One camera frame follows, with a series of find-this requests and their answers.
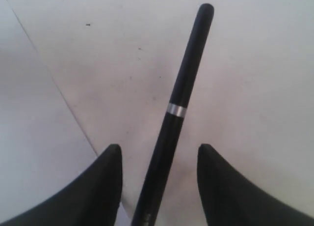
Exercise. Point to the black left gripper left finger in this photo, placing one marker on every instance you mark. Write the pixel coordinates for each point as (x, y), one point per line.
(92, 199)

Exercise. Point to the black paintbrush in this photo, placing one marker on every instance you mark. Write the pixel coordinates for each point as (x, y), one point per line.
(150, 198)

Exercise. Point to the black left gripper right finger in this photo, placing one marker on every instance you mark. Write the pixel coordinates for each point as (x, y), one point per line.
(230, 199)

